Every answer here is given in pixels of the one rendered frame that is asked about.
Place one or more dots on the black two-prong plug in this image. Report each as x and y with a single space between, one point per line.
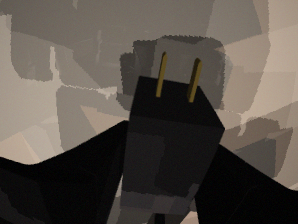
173 134

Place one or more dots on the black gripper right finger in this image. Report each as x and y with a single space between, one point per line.
233 192

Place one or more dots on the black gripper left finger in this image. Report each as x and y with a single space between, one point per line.
76 187

